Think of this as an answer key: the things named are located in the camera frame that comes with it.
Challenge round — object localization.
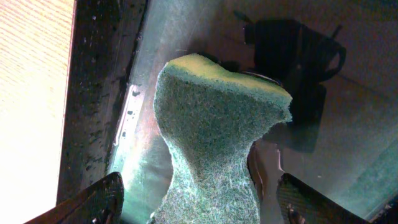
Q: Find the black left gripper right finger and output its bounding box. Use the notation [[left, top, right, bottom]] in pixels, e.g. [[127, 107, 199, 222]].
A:
[[277, 173, 369, 224]]

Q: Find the green and yellow sponge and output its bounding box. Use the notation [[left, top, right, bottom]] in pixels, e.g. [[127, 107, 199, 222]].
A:
[[150, 54, 292, 223]]

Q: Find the rectangular dark green tray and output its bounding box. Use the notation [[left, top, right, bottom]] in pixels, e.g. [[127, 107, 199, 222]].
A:
[[57, 1, 397, 223]]

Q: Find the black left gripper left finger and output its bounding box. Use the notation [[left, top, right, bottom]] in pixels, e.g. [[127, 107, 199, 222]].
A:
[[26, 172, 124, 224]]

